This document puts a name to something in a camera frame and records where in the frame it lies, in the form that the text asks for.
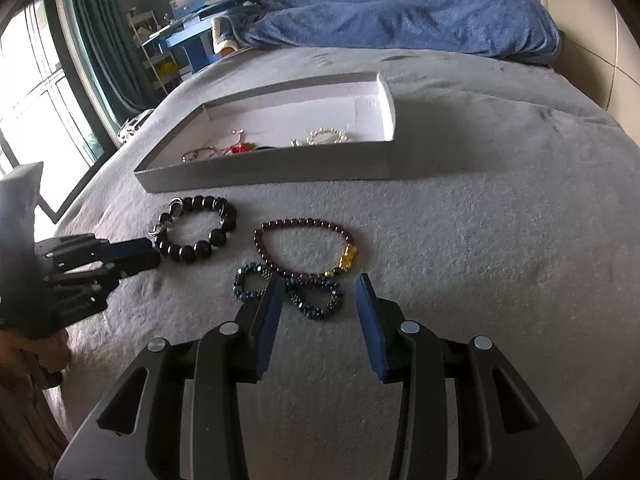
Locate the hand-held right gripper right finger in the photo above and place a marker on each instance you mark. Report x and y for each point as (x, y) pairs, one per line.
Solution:
(372, 332)

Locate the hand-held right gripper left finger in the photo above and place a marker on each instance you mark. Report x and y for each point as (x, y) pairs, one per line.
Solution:
(267, 332)

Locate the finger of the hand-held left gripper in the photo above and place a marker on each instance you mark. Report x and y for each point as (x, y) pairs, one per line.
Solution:
(132, 247)
(140, 263)

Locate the silver metal bangle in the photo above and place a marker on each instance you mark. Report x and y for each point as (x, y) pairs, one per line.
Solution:
(196, 154)

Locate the grey cardboard box tray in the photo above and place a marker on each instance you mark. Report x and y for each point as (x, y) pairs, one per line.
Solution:
(280, 170)

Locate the person's left hand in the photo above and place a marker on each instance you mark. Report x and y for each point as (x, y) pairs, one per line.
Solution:
(50, 351)

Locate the grey plush bed blanket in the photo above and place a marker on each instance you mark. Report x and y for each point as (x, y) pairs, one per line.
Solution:
(475, 210)

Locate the window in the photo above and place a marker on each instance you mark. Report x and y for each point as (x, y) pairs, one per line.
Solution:
(40, 100)

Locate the yellow toy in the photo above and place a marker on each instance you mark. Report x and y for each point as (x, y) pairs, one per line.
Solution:
(166, 68)

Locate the white shelf rack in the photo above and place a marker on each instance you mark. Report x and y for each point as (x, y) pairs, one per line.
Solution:
(150, 55)

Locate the teal curtain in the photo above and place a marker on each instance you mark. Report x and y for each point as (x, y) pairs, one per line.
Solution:
(105, 45)

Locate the blue desk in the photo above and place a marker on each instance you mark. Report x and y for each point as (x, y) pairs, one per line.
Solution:
(192, 35)

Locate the blue fleece blanket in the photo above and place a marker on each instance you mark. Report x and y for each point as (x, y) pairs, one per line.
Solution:
(400, 15)

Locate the cream wardrobe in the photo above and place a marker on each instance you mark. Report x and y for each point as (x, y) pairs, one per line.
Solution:
(595, 35)

